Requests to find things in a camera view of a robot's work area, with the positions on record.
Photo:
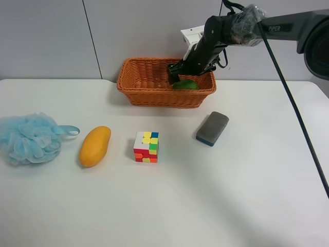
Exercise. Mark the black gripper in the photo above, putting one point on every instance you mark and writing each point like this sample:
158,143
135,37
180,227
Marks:
215,39

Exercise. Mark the green lemon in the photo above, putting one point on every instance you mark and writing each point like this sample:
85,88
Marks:
185,85

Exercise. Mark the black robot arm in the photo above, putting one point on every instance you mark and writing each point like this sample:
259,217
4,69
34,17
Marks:
249,26

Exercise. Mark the orange woven basket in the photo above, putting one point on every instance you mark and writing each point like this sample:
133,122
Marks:
145,82

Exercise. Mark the grey blue board eraser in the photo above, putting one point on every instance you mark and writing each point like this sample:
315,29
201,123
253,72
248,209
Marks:
212,128

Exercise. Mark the multicolour puzzle cube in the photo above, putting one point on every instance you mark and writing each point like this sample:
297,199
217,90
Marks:
146,147

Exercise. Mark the yellow mango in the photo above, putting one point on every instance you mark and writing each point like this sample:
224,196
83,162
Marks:
94,147

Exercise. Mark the blue mesh bath sponge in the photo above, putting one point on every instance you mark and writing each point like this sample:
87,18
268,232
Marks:
32,139

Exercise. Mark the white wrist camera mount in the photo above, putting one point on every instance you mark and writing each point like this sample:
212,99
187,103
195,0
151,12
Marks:
192,36

